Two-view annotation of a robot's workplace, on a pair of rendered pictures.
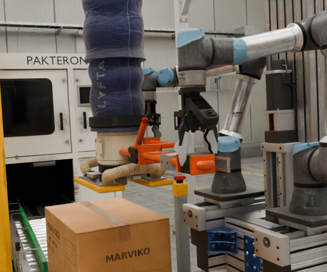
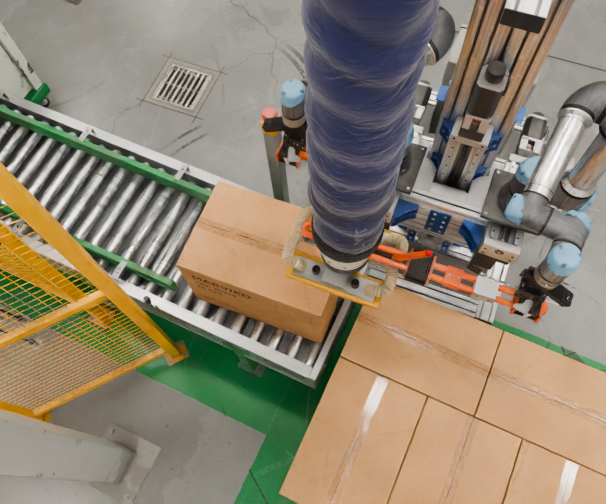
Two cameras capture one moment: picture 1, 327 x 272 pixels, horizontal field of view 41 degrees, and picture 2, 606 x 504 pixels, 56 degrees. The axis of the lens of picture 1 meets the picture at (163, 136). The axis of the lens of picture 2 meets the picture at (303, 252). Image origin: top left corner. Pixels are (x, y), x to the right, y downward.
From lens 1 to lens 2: 2.12 m
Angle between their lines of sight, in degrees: 69
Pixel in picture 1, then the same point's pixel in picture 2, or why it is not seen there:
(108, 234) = not seen: hidden behind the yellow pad
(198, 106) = (558, 295)
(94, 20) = (365, 199)
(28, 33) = not seen: outside the picture
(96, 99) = (351, 245)
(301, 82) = (516, 83)
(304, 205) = not seen: hidden behind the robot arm
